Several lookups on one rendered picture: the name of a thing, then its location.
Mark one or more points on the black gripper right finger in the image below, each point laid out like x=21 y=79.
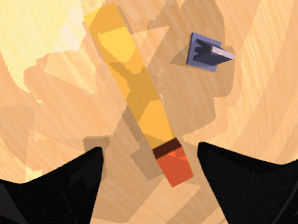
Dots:
x=249 y=191

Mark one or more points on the yellow bar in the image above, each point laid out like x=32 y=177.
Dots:
x=124 y=61

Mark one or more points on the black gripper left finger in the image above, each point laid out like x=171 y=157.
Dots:
x=63 y=196

